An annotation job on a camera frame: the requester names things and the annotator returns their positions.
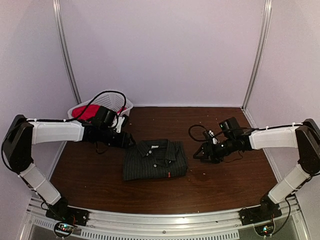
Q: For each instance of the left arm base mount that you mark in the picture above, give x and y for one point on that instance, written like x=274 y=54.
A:
x=68 y=218

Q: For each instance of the red garment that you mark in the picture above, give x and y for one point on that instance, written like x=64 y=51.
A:
x=93 y=111

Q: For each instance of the black pinstriped shirt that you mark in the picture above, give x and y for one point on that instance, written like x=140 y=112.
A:
x=155 y=159

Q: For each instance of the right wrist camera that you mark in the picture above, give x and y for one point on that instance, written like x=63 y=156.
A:
x=230 y=128

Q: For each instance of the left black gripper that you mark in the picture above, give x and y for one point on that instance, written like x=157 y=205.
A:
x=124 y=142

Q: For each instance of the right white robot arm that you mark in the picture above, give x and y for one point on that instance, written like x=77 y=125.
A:
x=299 y=143

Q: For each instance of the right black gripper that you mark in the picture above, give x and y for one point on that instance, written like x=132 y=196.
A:
x=206 y=147

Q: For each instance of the aluminium corner post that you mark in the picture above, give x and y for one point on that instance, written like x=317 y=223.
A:
x=263 y=36
x=64 y=50

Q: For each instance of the white plastic laundry basket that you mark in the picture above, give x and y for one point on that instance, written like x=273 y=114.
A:
x=108 y=98

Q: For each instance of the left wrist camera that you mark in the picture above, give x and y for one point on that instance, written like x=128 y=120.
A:
x=107 y=119

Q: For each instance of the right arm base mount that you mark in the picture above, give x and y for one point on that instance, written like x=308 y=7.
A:
x=263 y=217

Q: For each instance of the left aluminium corner post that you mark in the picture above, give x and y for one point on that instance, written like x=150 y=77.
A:
x=64 y=50

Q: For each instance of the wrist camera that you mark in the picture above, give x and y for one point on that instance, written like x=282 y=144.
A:
x=107 y=119
x=230 y=128

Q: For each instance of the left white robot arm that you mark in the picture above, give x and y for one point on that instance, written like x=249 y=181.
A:
x=26 y=136

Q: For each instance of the right aluminium corner post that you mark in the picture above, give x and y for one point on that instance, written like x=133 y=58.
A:
x=263 y=36

